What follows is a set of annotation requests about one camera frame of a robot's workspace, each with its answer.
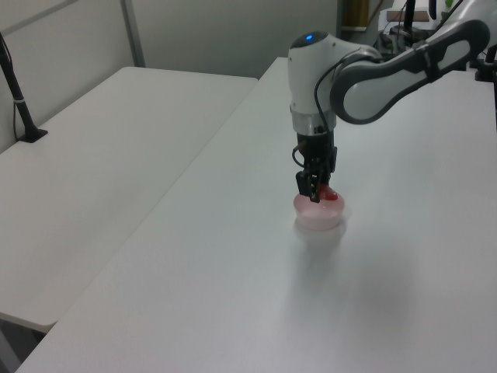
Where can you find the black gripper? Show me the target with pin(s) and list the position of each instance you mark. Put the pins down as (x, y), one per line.
(316, 149)

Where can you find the grey partition post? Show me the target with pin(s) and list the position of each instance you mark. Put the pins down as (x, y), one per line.
(134, 31)

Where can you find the brown wooden board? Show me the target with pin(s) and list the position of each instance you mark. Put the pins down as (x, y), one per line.
(355, 13)

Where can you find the black upright pole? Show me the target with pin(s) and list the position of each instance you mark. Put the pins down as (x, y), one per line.
(409, 15)

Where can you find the pink plastic bowl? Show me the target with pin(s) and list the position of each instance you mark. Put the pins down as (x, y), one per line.
(319, 214)

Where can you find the black table clamp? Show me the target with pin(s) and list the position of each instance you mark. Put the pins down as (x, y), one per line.
(485, 68)

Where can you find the white side table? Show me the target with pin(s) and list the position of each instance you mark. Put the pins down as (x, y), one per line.
(97, 163)

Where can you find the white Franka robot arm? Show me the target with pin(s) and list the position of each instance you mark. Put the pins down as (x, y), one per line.
(310, 77)

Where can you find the red strawberry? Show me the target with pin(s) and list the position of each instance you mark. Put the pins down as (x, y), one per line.
(329, 193)

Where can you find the black stand pole with clamp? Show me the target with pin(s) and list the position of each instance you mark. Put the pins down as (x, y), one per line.
(19, 105)

